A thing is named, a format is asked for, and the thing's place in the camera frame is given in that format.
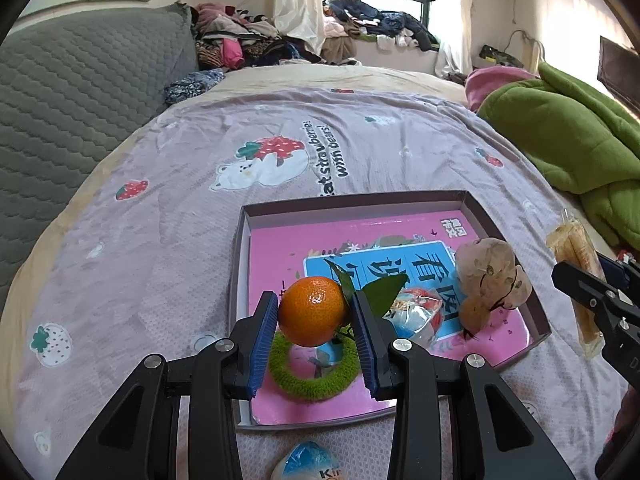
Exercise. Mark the tangerine with green leaves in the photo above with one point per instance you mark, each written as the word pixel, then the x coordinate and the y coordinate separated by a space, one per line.
pixel 310 310

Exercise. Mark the black television screen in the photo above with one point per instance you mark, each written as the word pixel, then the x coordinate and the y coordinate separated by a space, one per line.
pixel 620 75

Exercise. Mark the black power strip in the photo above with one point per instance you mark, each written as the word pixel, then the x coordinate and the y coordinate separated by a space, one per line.
pixel 495 54

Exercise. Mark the red candy packet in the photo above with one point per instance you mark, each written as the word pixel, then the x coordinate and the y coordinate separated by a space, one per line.
pixel 627 256

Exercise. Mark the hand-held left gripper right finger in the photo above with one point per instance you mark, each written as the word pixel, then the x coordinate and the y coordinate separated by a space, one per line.
pixel 364 350

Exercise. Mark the cream curtain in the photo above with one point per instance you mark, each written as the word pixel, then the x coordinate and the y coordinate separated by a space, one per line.
pixel 297 0
pixel 457 10

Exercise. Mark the bread stick packet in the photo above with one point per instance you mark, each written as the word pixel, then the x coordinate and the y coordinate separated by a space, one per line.
pixel 575 250

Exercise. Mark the green quilt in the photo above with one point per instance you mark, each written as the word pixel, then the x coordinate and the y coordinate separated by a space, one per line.
pixel 560 130

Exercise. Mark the pink pillow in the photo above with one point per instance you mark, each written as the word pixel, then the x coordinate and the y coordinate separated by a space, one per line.
pixel 492 82

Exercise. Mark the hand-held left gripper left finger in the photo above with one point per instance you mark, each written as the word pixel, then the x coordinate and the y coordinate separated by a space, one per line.
pixel 265 345

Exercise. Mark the egg-shaped candy toy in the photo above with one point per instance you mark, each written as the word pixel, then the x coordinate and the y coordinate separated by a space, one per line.
pixel 310 462

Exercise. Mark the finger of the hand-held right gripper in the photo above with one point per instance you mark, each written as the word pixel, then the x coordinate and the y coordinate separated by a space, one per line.
pixel 585 287
pixel 617 272

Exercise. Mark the artificial pale orchid flower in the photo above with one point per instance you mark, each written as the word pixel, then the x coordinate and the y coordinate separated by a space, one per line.
pixel 492 270

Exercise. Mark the clear candy packet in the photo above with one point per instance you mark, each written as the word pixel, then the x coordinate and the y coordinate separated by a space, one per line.
pixel 420 315

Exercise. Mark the lilac strawberry printed blanket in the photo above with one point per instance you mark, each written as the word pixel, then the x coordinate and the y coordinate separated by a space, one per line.
pixel 200 235

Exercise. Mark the pink shallow box tray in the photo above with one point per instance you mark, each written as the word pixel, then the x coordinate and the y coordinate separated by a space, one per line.
pixel 350 207

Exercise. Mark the dark floral garment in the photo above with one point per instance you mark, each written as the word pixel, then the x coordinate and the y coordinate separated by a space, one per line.
pixel 192 85

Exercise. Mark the pink picture book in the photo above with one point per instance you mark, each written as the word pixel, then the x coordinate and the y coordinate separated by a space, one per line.
pixel 300 245

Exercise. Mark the person's right hand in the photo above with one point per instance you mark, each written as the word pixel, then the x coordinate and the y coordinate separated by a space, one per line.
pixel 629 430

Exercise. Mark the pile of dark clothes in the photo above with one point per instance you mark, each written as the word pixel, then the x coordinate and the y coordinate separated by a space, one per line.
pixel 370 15

